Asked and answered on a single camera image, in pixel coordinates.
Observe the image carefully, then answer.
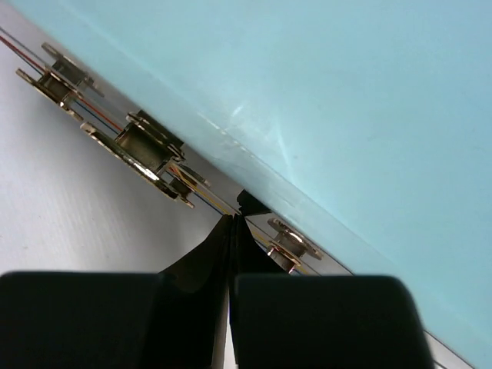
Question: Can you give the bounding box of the gold middle drawer handle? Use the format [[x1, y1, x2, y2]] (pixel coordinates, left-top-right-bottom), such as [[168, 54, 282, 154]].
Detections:
[[16, 42, 105, 121]]

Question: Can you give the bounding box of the teal drawer cabinet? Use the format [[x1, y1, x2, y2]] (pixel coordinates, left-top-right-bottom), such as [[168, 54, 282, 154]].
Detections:
[[12, 1, 491, 368]]

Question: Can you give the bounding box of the gold drawer handle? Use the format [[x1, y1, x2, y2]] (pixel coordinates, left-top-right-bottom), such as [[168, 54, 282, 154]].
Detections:
[[81, 110, 210, 208], [16, 42, 105, 121]]

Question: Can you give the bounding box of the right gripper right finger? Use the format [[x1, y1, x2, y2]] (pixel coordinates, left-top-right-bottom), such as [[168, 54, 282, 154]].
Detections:
[[230, 215, 434, 368]]

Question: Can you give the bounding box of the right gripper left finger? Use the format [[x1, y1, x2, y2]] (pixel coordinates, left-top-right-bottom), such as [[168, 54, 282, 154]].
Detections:
[[1, 215, 233, 368]]

